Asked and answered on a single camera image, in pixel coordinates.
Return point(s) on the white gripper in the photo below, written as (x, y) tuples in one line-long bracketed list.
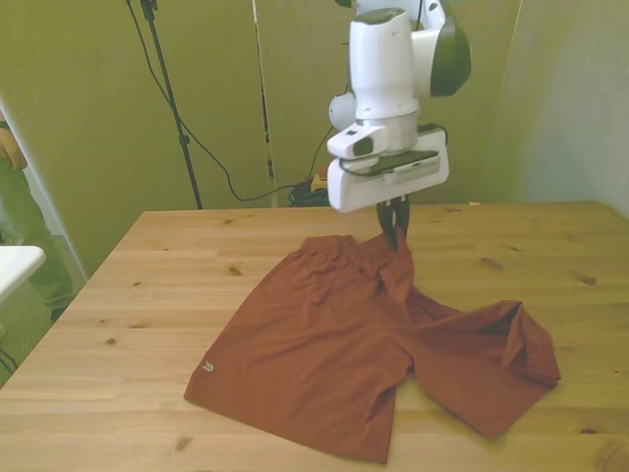
[(388, 192)]

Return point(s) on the rust orange shorts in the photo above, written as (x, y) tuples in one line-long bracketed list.
[(304, 354)]

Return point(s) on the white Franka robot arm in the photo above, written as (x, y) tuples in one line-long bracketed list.
[(378, 64)]

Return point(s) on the person bare hand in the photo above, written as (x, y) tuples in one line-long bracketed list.
[(13, 151)]

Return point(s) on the yellow emergency stop box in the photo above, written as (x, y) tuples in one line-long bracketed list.
[(319, 183)]

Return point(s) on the black tripod stand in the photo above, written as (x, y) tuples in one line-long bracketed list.
[(167, 74)]

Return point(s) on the white door edge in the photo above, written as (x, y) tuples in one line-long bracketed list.
[(51, 209)]

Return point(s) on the white furniture top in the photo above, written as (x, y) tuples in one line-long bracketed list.
[(17, 265)]

